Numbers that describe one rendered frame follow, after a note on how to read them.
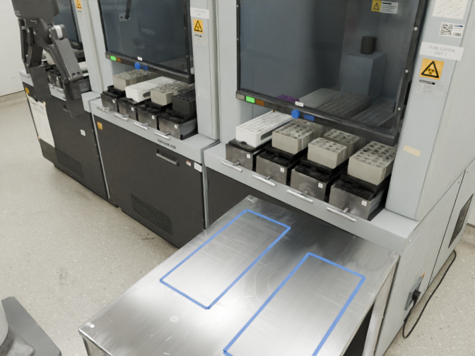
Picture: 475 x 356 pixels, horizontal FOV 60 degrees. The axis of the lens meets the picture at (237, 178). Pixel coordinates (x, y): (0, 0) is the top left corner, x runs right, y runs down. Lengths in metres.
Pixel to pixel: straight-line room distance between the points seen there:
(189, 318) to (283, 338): 0.19
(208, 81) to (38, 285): 1.32
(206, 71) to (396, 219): 0.88
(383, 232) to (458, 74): 0.48
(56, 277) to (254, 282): 1.52
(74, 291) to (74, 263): 0.21
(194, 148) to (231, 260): 0.80
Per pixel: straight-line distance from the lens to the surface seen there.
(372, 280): 1.00
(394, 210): 1.37
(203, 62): 1.66
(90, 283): 2.23
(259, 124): 1.58
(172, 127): 1.78
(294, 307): 0.91
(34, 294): 2.28
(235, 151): 1.54
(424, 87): 1.20
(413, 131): 1.25
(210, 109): 1.70
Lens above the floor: 1.50
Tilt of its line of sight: 31 degrees down
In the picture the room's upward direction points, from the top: straight up
